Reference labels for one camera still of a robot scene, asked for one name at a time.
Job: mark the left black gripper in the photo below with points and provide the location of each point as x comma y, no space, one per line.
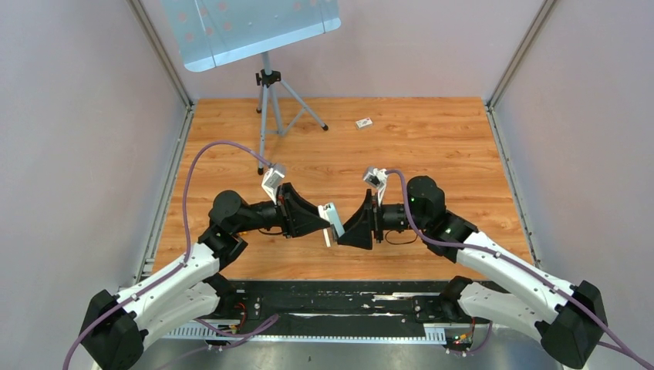
297,216

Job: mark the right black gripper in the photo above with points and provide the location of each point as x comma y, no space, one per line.
359,229

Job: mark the white stapler body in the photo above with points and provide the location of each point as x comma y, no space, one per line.
335,229

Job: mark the white staple box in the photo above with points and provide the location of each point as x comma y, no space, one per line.
363,123

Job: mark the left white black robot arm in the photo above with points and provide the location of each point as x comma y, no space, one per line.
118,328

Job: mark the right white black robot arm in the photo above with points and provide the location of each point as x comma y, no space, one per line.
566,319

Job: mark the grey tripod stand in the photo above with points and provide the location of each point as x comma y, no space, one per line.
269,107

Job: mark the silver perforated music stand tray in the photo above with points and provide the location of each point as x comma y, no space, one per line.
215,33

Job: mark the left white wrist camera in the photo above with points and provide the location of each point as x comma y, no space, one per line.
272,180

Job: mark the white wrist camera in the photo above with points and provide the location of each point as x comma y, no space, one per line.
377,178
272,180

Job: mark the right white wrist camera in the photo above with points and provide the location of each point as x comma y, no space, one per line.
377,178

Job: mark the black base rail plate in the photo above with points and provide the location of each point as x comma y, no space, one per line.
341,311

